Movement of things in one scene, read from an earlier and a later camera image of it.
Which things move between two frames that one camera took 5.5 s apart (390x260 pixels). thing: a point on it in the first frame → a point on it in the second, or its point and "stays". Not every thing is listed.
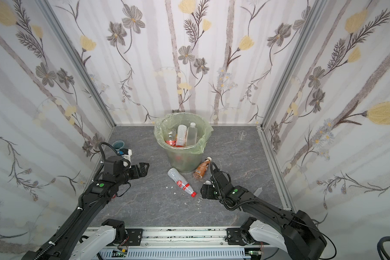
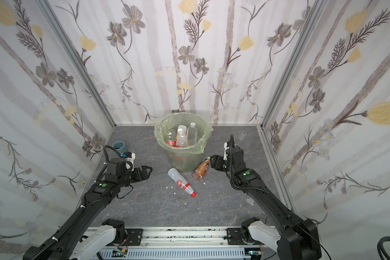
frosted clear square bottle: [192, 135] stays
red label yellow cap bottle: [172, 138] stays
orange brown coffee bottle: [201, 169] stays
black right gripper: [209, 190] → [232, 149]
